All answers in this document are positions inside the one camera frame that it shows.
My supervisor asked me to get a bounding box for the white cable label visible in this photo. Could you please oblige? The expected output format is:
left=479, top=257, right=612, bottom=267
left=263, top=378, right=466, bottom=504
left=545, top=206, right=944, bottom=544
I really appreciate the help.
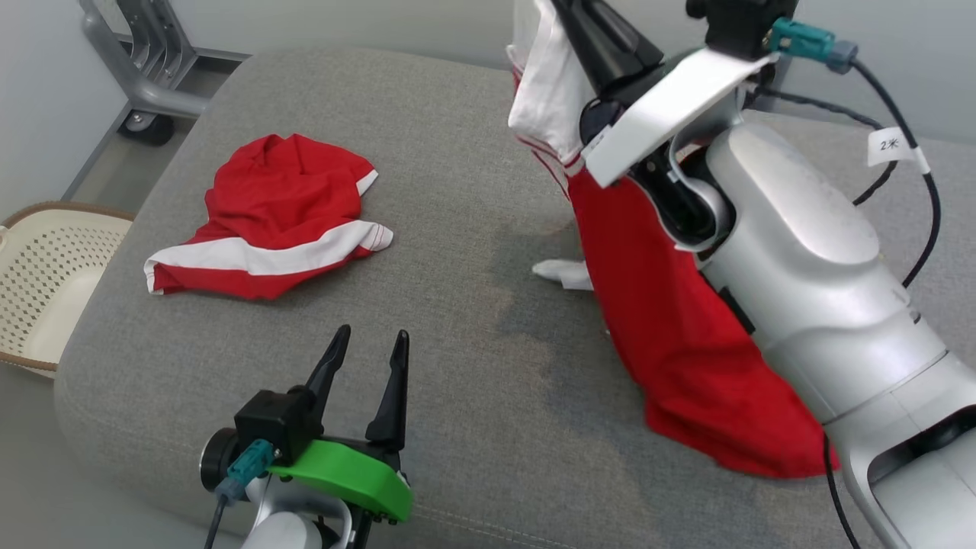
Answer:
left=867, top=130, right=931, bottom=172

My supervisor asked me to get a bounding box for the grey metal frame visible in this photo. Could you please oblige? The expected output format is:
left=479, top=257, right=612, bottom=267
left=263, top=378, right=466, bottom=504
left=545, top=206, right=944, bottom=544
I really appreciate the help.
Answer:
left=76, top=0, right=252, bottom=146

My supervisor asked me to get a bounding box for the red jersey white trim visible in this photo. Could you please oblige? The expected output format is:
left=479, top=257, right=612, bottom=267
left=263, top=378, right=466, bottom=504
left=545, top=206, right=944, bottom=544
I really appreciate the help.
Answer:
left=507, top=0, right=840, bottom=480

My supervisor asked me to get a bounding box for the black cable teal plug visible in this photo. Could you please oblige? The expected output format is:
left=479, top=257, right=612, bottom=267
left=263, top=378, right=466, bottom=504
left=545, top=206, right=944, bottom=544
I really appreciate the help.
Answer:
left=202, top=438, right=275, bottom=549
left=769, top=17, right=942, bottom=289

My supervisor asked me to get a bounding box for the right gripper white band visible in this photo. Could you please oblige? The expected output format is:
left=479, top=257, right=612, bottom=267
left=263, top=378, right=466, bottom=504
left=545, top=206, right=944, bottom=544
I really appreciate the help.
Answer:
left=551, top=0, right=779, bottom=246

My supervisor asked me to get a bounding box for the thin black cable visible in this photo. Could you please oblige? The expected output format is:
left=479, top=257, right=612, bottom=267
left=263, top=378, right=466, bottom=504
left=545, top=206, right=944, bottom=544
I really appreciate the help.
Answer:
left=822, top=431, right=862, bottom=549

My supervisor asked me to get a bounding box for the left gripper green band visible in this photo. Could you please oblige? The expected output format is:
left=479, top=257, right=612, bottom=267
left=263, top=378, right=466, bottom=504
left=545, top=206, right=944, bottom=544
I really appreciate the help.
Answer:
left=267, top=324, right=414, bottom=527

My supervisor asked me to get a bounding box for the braided black cable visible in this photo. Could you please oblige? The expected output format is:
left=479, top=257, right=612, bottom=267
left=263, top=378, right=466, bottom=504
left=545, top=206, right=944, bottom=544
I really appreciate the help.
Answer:
left=755, top=86, right=901, bottom=207

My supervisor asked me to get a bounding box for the cream perforated laundry basket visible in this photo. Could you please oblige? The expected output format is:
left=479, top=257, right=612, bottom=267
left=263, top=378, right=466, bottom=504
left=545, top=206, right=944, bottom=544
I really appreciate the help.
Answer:
left=0, top=201, right=136, bottom=380

